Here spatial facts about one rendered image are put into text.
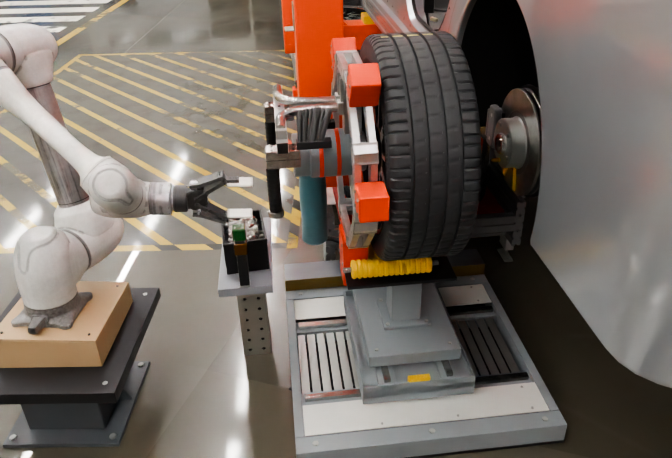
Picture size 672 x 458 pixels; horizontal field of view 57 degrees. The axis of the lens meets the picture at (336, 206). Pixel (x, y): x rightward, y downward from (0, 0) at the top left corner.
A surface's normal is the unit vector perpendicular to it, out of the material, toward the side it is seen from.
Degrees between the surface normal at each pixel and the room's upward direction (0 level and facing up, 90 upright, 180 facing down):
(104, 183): 61
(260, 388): 0
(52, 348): 90
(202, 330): 0
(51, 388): 0
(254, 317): 90
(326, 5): 90
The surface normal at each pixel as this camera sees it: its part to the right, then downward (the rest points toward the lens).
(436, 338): -0.03, -0.88
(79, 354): 0.00, 0.48
